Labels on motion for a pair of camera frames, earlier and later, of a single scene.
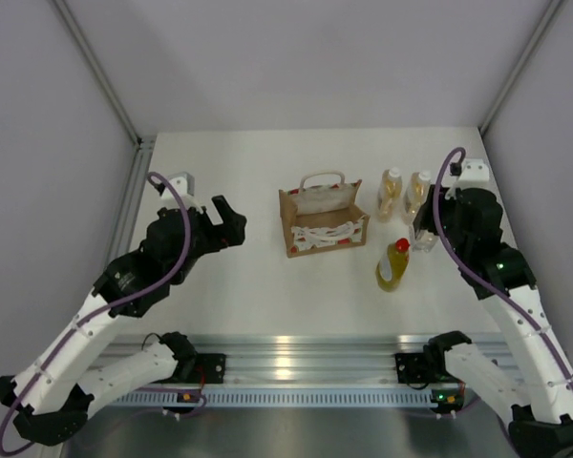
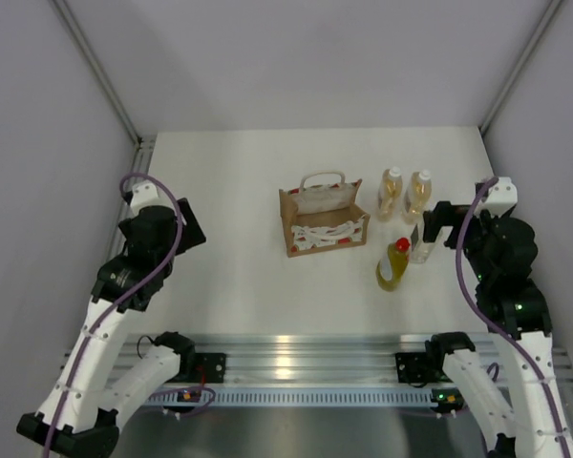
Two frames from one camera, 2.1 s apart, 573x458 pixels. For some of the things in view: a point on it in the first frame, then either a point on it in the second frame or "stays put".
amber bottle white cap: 389,195 stays put
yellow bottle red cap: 392,265 stays put
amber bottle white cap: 415,195 stays put
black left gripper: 231,231 → 190,234
